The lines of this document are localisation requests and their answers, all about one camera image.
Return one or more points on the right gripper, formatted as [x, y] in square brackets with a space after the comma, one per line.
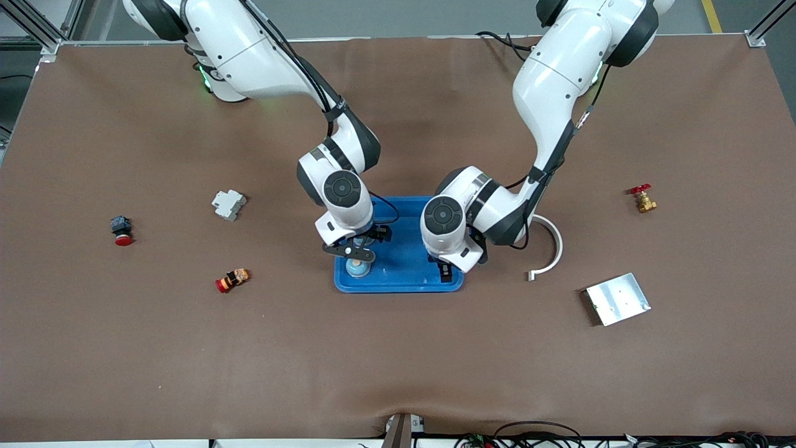
[377, 234]

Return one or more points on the white circuit breaker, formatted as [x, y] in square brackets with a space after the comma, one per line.
[229, 205]

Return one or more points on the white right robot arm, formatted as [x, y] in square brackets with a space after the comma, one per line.
[249, 50]

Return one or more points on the red button orange body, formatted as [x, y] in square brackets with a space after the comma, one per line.
[232, 280]

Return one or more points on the grey metal bracket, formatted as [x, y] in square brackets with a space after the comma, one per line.
[401, 432]

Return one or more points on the aluminium frame profile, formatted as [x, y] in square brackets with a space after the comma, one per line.
[755, 38]
[34, 25]

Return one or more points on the red button black blue body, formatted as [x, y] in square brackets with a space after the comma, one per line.
[122, 230]

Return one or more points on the white curved bracket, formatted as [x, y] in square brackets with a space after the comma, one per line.
[559, 249]

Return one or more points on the silver metal plate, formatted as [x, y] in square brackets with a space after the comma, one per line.
[619, 300]

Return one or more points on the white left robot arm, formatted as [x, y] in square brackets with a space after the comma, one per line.
[559, 74]

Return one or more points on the blue plastic tray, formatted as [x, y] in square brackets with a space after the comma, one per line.
[404, 274]

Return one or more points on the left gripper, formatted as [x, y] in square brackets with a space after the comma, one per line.
[446, 272]

